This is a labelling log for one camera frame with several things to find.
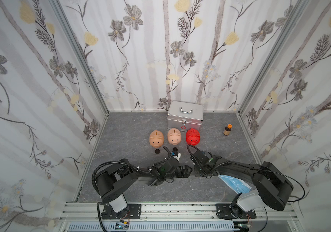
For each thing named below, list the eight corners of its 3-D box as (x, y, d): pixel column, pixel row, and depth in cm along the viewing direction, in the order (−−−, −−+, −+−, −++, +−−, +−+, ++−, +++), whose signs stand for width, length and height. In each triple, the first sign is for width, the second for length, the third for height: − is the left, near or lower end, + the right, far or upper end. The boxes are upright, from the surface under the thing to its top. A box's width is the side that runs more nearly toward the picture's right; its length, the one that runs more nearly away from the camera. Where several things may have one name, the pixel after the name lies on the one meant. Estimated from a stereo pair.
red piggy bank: (186, 147, 102) (188, 138, 94) (185, 136, 108) (187, 127, 100) (198, 147, 102) (200, 138, 94) (196, 136, 108) (198, 127, 100)
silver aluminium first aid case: (167, 133, 109) (167, 120, 97) (167, 110, 125) (167, 95, 113) (201, 133, 109) (206, 120, 97) (197, 110, 125) (200, 95, 113)
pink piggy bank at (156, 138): (148, 146, 101) (146, 138, 94) (155, 136, 107) (154, 128, 99) (158, 151, 99) (157, 144, 91) (165, 141, 104) (165, 133, 97)
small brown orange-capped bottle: (223, 135, 108) (227, 127, 101) (222, 132, 111) (226, 123, 103) (228, 135, 108) (233, 127, 101) (227, 132, 111) (231, 123, 103)
